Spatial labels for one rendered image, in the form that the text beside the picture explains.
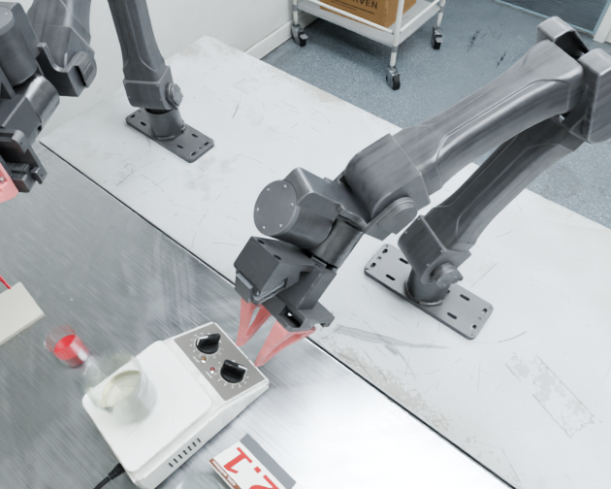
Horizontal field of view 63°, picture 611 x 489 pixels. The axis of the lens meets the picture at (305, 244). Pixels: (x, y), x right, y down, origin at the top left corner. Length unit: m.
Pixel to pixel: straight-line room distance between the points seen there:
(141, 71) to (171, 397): 0.55
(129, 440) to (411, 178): 0.43
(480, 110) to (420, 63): 2.34
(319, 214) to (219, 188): 0.47
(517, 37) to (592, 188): 1.13
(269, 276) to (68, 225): 0.57
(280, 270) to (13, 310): 0.53
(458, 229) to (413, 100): 1.99
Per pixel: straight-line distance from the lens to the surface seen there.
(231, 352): 0.72
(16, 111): 0.61
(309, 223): 0.48
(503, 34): 3.22
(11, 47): 0.62
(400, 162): 0.51
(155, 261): 0.87
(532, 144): 0.63
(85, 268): 0.90
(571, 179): 2.44
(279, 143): 1.02
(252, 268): 0.48
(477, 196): 0.65
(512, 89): 0.55
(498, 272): 0.87
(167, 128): 1.03
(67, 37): 0.70
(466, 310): 0.80
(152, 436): 0.65
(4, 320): 0.90
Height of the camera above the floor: 1.59
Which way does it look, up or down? 54 degrees down
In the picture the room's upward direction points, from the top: 2 degrees counter-clockwise
